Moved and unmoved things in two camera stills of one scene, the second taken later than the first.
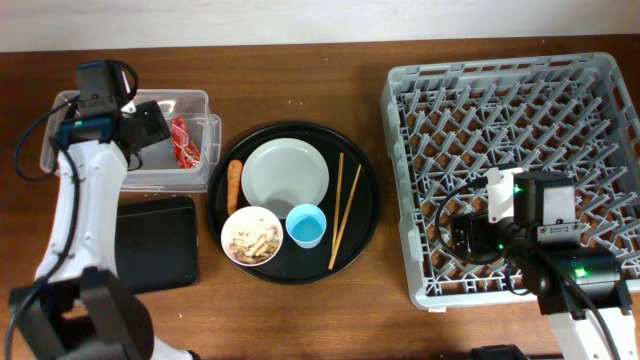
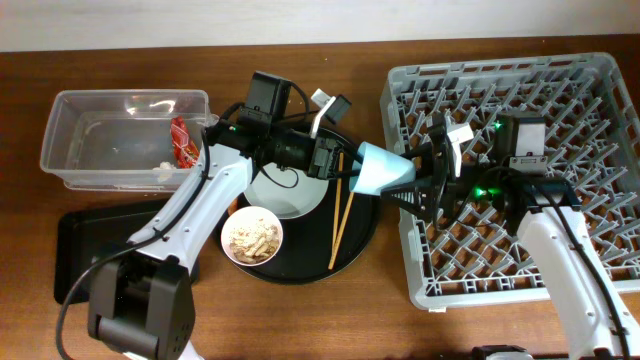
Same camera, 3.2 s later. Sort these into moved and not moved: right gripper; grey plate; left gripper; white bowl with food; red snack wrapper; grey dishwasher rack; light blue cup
Moved: left gripper; light blue cup; right gripper
Not moved: grey dishwasher rack; grey plate; white bowl with food; red snack wrapper
